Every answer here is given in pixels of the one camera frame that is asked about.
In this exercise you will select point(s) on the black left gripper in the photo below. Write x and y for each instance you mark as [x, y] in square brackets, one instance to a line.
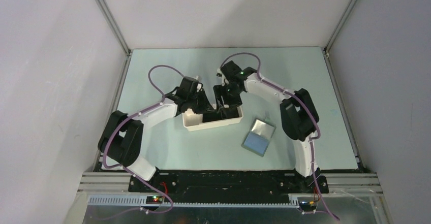
[205, 105]

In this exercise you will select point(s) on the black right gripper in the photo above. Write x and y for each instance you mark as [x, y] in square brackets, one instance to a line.
[219, 91]

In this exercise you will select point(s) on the white plastic bin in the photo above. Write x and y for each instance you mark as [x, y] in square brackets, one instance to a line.
[194, 122]

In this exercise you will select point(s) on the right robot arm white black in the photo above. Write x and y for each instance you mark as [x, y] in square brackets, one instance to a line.
[298, 114]

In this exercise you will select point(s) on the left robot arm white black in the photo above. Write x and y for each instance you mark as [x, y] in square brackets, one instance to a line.
[121, 138]

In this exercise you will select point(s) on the black credit card in bin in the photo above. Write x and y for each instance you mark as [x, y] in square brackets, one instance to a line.
[217, 116]

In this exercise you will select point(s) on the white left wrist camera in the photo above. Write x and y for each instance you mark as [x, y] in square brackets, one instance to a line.
[199, 83]

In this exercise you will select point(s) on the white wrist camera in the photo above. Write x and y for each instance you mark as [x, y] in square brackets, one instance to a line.
[199, 83]
[219, 73]

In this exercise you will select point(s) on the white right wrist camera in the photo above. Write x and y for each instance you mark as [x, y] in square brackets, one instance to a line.
[219, 73]

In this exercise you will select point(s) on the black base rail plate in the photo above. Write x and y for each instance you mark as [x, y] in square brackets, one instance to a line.
[236, 187]

